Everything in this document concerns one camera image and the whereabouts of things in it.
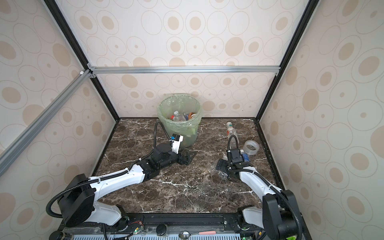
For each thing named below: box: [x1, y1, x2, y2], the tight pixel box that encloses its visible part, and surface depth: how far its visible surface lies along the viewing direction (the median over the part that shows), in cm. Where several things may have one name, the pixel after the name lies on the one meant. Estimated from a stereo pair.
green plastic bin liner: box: [157, 93, 202, 135], surface depth 96 cm
